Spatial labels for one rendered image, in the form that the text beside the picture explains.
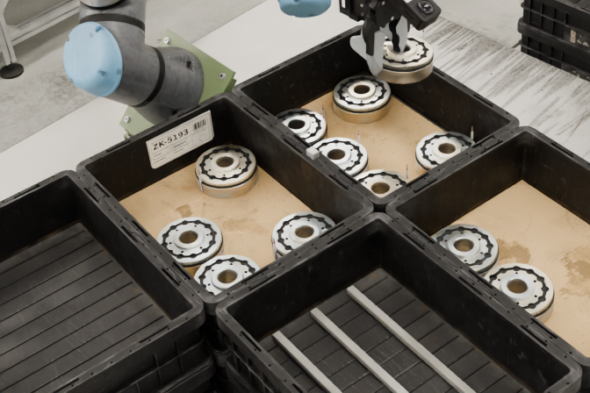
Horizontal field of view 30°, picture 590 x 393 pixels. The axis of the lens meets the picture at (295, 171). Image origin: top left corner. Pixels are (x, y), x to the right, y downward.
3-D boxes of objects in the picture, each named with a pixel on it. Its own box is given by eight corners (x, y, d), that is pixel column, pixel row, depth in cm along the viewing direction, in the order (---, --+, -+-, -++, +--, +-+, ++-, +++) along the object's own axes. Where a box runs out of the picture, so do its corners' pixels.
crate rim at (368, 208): (74, 177, 176) (71, 166, 174) (228, 100, 188) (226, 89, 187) (212, 319, 150) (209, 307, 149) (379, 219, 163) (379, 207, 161)
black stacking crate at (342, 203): (88, 221, 182) (73, 168, 175) (234, 144, 194) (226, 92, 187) (220, 363, 157) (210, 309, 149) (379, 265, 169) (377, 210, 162)
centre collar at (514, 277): (492, 288, 157) (492, 284, 156) (516, 271, 159) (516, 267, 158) (517, 306, 154) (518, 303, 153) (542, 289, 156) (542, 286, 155)
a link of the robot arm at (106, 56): (111, 111, 201) (53, 94, 190) (114, 42, 204) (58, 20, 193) (159, 100, 194) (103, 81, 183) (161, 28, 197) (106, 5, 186)
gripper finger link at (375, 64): (355, 64, 180) (360, 12, 175) (382, 78, 176) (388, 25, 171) (341, 69, 178) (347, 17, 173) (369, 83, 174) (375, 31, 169)
